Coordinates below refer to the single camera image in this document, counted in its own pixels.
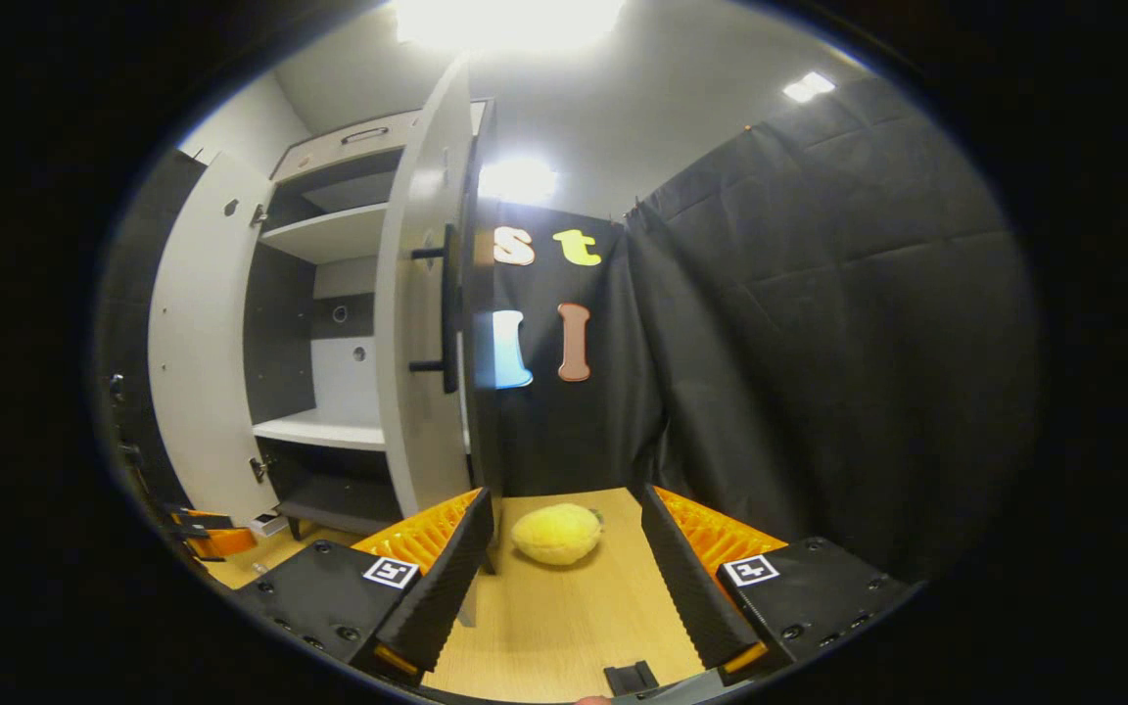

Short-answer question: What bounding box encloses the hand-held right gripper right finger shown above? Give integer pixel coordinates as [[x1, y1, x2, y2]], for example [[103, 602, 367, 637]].
[[640, 484, 917, 686]]

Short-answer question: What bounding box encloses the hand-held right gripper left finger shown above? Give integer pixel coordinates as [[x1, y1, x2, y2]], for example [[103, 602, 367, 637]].
[[231, 487, 496, 686]]

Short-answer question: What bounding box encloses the grey cabinet door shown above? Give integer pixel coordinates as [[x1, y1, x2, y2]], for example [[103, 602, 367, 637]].
[[148, 150, 279, 528], [373, 54, 483, 628]]

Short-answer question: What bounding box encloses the grey white cabinet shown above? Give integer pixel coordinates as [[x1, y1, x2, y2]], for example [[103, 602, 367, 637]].
[[249, 98, 506, 577]]

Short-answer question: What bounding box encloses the white cabinet shelf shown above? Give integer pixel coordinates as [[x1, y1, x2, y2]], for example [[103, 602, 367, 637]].
[[258, 201, 391, 265], [253, 407, 389, 453]]

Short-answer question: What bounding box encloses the grey cabinet drawer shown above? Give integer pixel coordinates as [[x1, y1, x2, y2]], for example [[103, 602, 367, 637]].
[[270, 108, 425, 182]]

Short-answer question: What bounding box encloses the black table clamp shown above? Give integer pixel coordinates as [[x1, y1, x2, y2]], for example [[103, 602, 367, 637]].
[[603, 662, 660, 695]]

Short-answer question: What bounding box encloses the yellow plush toy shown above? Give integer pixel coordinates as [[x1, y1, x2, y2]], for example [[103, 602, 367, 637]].
[[510, 502, 606, 567]]

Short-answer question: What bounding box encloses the black backdrop cloth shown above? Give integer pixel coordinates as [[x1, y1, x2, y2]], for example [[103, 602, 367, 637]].
[[94, 73, 1045, 588]]

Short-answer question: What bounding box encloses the large ceiling light panel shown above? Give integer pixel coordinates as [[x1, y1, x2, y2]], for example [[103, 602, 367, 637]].
[[393, 0, 629, 55]]

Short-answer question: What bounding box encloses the black door handle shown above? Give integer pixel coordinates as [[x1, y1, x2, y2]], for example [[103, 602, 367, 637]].
[[410, 223, 462, 395], [106, 370, 146, 469]]

